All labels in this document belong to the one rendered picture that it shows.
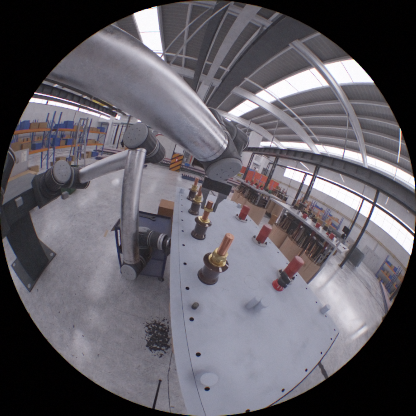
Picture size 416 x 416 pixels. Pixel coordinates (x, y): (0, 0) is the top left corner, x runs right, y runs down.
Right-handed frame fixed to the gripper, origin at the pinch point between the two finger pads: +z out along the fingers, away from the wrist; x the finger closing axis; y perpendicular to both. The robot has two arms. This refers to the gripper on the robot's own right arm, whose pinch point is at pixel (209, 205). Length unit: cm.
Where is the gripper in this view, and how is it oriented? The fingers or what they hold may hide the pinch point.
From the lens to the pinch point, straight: 61.6
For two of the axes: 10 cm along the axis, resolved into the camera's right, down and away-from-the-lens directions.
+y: 0.4, 3.8, -9.2
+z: -3.2, 8.8, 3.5
